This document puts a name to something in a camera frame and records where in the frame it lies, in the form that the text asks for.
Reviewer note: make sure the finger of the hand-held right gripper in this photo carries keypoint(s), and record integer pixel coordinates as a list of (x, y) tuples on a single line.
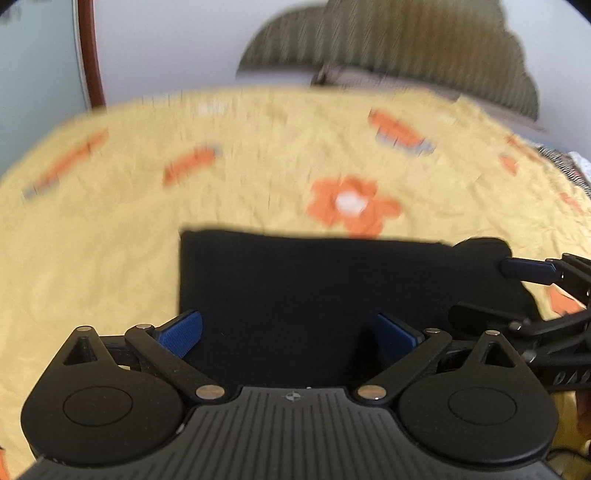
[(485, 314), (526, 270)]

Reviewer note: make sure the black and white patterned cloth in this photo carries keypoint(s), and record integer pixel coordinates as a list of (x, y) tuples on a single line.
[(570, 168)]

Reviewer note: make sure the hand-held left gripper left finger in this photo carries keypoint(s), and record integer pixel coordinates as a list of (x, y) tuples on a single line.
[(182, 330)]

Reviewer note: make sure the glass door with brown frame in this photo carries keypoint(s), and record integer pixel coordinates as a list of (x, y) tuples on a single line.
[(51, 50)]

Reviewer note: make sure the yellow floral bed blanket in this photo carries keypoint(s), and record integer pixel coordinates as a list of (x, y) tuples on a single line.
[(115, 230)]

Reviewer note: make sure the olive ribbed headboard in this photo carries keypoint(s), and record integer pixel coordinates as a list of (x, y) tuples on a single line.
[(406, 46)]

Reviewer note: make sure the black pants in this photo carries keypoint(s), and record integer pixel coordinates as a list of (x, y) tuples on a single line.
[(300, 295)]

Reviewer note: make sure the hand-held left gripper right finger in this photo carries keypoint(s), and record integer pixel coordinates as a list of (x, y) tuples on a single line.
[(398, 336)]

